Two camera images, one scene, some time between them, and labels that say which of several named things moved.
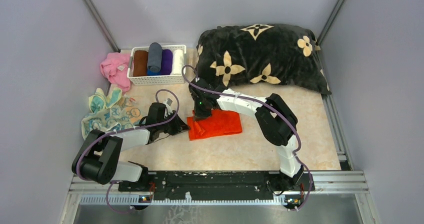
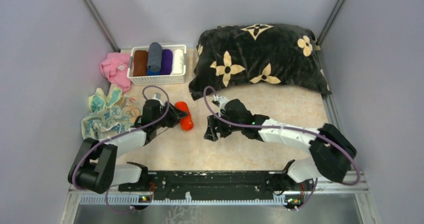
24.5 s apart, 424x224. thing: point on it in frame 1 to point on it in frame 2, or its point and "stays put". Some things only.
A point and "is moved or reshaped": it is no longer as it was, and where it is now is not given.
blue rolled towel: (150, 72) stays put
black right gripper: (198, 115) to (211, 133)
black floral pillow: (261, 53) stays put
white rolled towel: (178, 61) stays put
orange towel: (222, 122) is moved or reshaped
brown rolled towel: (140, 63) stays put
